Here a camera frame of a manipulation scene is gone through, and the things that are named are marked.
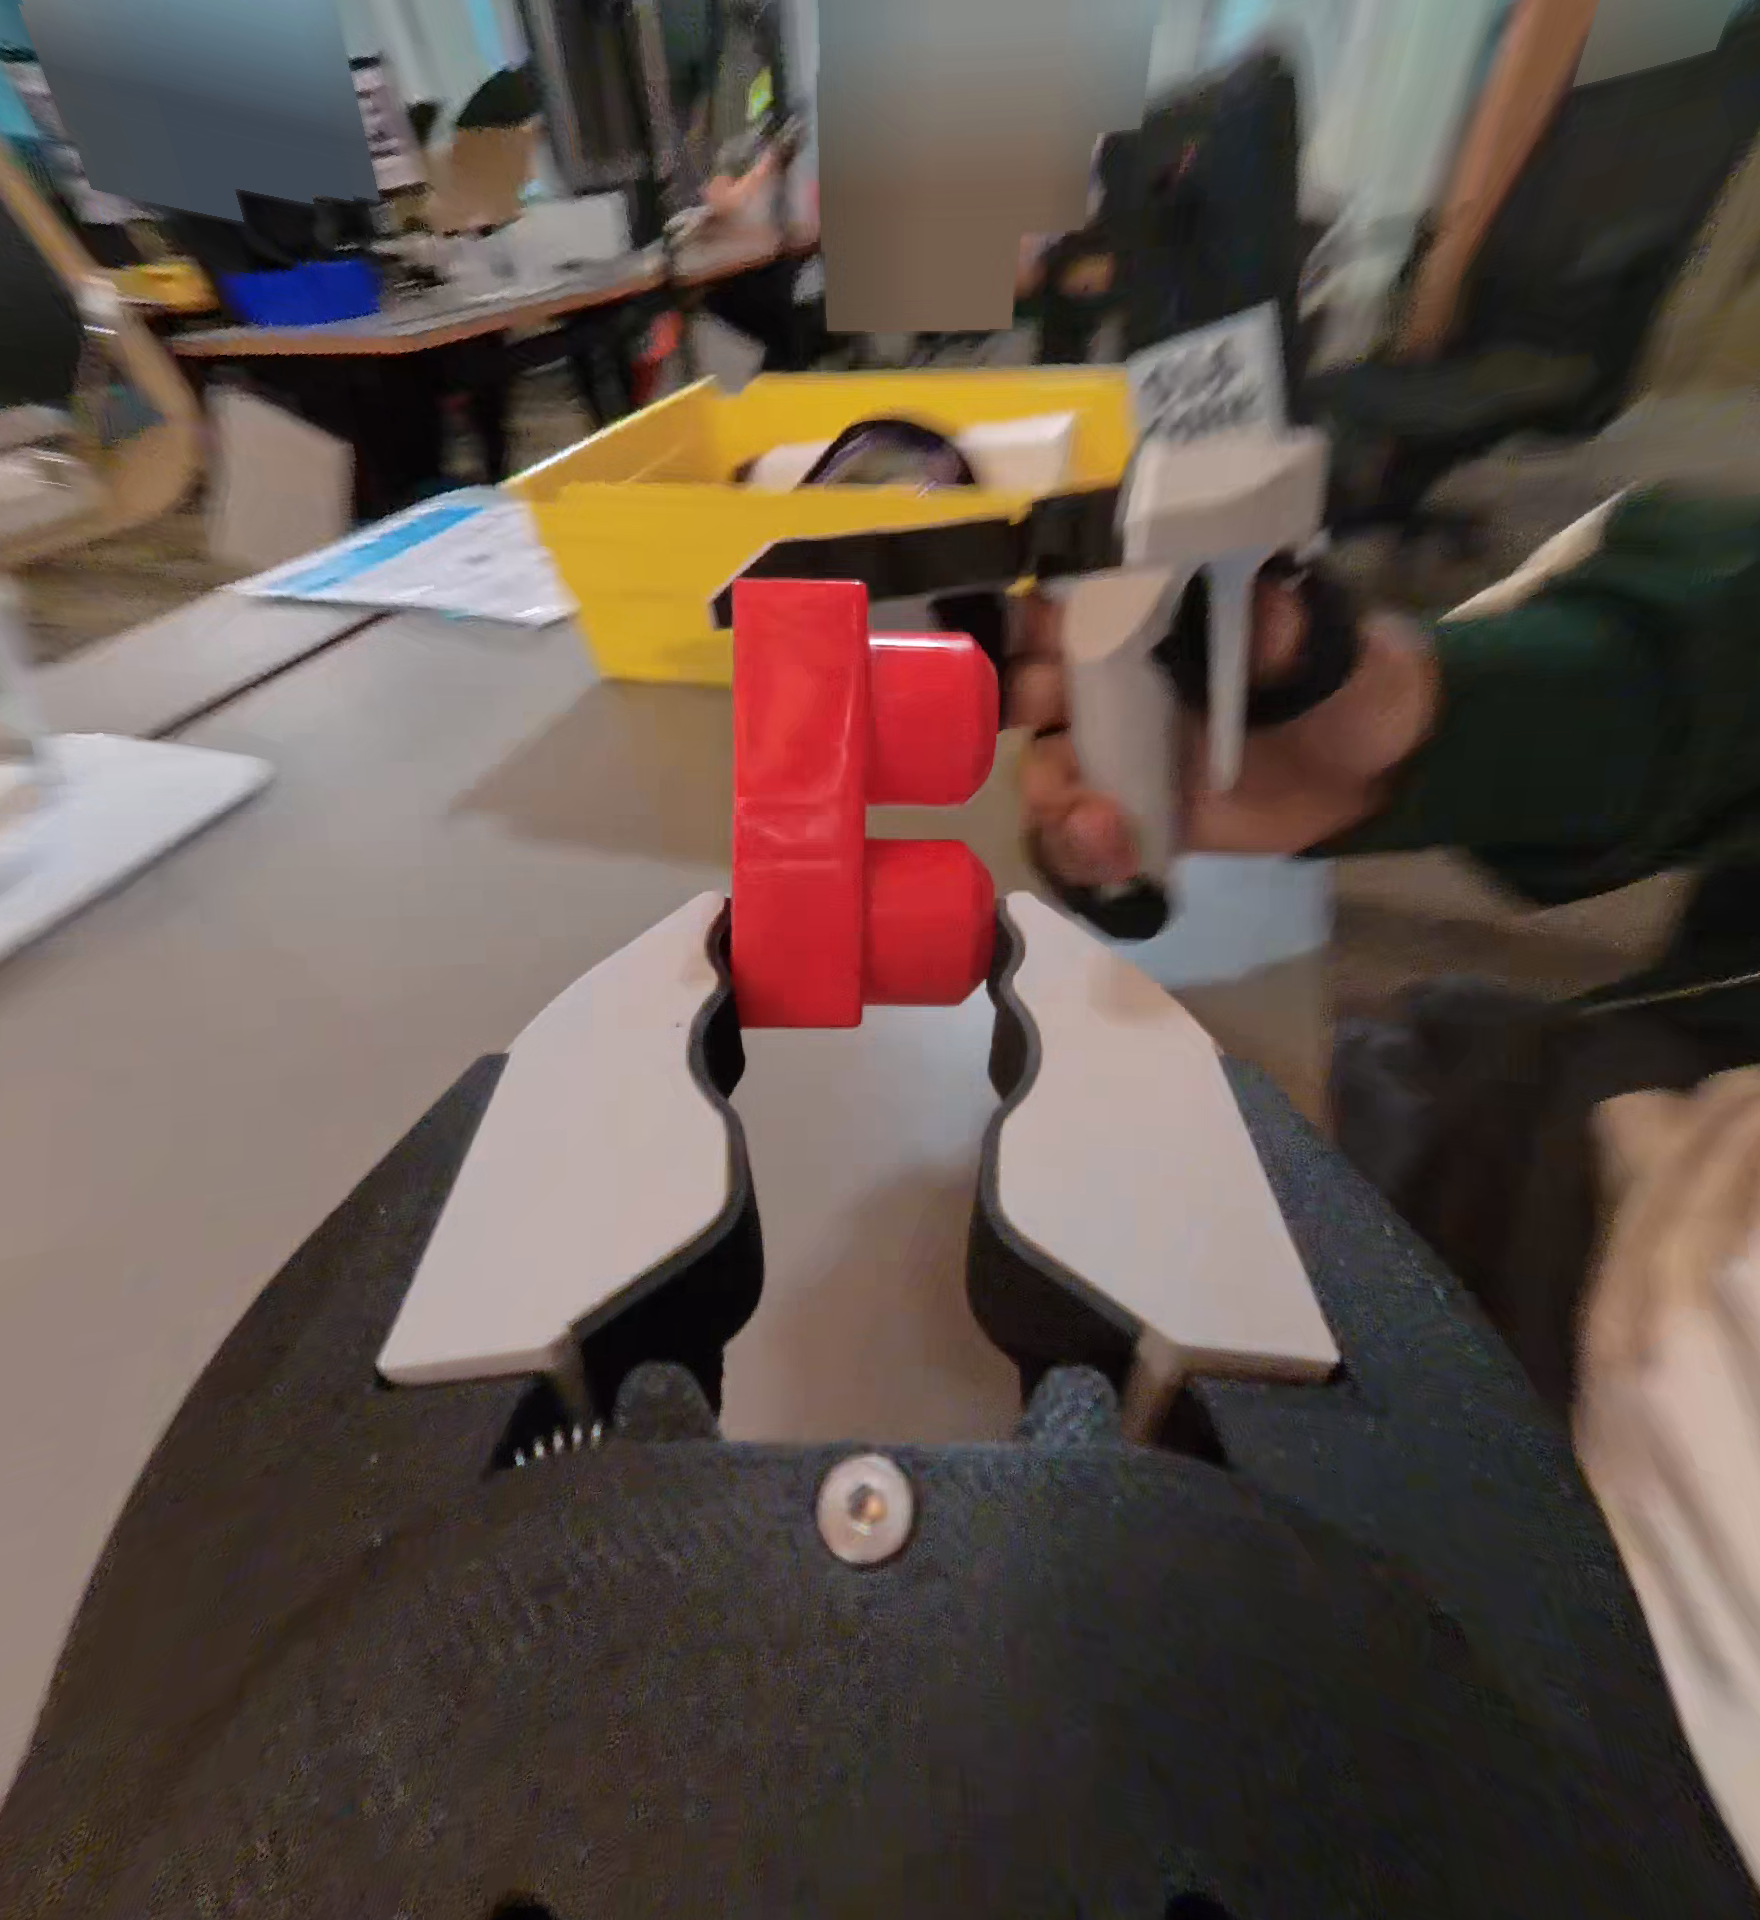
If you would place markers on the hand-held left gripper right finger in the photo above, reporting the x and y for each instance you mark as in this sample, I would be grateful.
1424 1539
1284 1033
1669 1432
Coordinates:
1150 1185

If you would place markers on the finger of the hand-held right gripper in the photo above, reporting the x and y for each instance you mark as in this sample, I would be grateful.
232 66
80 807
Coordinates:
1225 495

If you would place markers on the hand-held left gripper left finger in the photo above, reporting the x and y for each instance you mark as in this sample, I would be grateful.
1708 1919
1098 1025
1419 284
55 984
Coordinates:
595 1171

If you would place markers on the red toy block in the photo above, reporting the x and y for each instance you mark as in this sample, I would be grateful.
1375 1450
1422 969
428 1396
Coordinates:
799 781

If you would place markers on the yellow storage bin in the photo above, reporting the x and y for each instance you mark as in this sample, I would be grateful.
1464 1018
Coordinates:
640 570

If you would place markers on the person's right forearm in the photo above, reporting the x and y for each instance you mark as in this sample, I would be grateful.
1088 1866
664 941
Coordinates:
1601 705

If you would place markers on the grey desk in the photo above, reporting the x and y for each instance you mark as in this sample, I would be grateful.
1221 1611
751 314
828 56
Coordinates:
221 975

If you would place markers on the person's right hand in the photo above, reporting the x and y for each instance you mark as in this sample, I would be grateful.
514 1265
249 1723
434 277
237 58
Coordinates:
1315 781

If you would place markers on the purple tape roll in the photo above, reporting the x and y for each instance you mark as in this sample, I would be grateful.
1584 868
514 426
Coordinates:
895 451

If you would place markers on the black office chair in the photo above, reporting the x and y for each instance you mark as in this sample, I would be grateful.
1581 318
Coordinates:
1571 300

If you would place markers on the white tablet stand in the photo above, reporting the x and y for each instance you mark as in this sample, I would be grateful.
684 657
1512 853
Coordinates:
114 811

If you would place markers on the printed paper sheet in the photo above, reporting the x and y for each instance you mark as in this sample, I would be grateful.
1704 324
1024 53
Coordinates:
431 554

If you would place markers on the small cardboard panel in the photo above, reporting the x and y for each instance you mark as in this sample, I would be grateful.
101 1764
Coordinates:
482 173

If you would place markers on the blue storage bin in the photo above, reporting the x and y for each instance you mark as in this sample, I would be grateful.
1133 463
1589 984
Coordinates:
295 292

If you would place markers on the yellow background bin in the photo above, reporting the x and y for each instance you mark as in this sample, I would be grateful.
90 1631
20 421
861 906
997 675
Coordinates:
161 284

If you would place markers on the wooden post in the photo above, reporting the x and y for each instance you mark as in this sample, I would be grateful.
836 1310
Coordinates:
1494 151

